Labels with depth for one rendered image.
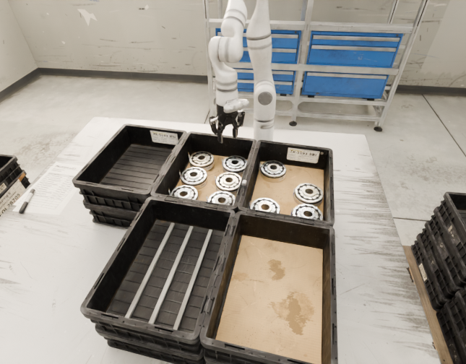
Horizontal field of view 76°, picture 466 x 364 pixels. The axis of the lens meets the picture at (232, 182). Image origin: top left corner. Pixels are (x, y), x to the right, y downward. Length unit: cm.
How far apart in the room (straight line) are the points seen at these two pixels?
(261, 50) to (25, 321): 120
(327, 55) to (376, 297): 219
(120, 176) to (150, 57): 293
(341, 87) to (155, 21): 219
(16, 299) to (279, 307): 84
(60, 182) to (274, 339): 117
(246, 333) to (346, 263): 48
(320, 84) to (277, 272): 228
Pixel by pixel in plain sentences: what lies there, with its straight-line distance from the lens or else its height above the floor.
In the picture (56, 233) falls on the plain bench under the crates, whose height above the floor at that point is 70.
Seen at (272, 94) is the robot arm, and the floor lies 107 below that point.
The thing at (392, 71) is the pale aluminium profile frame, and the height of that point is 59.
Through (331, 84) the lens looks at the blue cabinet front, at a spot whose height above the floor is 44.
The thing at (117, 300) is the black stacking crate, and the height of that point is 83.
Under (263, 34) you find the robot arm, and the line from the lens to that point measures 121.
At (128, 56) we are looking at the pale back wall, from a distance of 422.
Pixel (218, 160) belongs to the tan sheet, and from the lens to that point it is 129.
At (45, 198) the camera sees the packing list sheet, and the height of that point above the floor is 70.
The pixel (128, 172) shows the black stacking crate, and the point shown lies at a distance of 131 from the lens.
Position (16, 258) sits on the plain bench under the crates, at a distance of 137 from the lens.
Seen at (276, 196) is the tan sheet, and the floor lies 83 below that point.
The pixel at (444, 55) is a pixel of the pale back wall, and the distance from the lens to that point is 415.
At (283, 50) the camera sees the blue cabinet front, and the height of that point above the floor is 72.
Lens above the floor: 163
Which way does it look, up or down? 42 degrees down
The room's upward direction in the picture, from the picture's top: 1 degrees counter-clockwise
